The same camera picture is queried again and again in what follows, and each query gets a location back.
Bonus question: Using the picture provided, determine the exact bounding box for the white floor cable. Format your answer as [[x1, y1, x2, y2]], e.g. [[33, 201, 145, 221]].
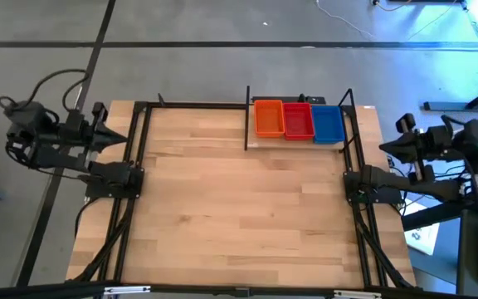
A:
[[314, 0, 377, 41]]

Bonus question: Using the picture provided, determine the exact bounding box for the white paper sheet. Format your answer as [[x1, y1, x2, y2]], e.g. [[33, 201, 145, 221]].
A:
[[403, 199, 441, 257]]

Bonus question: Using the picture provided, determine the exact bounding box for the black aluminium table frame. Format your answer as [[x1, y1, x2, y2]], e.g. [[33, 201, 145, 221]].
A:
[[66, 89, 417, 290]]

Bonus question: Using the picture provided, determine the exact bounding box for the wooden shelf with black posts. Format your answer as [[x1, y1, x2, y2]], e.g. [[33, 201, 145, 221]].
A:
[[245, 86, 357, 153]]

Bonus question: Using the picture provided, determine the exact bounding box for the red plastic slotted basket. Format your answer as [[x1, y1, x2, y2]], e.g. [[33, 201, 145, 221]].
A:
[[282, 101, 316, 141]]

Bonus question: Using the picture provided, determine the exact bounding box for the orange plastic slotted basket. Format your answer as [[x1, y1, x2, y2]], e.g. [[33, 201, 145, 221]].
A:
[[253, 99, 286, 139]]

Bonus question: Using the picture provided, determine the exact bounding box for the blue plastic slotted basket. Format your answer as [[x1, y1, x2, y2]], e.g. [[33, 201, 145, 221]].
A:
[[310, 105, 346, 145]]

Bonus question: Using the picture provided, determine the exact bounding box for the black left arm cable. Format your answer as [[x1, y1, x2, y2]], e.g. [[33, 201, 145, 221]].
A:
[[0, 68, 91, 114]]

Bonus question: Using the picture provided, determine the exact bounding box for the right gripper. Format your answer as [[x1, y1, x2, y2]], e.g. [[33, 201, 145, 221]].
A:
[[379, 112, 456, 180]]

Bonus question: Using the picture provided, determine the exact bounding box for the black desk leg bar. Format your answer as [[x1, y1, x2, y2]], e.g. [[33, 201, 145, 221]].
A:
[[402, 199, 478, 232]]

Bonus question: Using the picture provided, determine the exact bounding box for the black frame crossbar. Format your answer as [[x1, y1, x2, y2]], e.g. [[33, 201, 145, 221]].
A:
[[0, 280, 478, 299]]

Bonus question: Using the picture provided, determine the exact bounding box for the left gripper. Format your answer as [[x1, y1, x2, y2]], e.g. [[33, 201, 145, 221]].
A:
[[65, 102, 129, 151]]

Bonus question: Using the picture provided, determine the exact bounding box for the black floor stand bar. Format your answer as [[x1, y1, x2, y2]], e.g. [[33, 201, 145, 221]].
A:
[[423, 78, 478, 112]]

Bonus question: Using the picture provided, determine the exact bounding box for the silver metal bracket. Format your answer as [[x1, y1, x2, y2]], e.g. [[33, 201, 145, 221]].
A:
[[103, 285, 152, 296], [333, 289, 383, 299]]

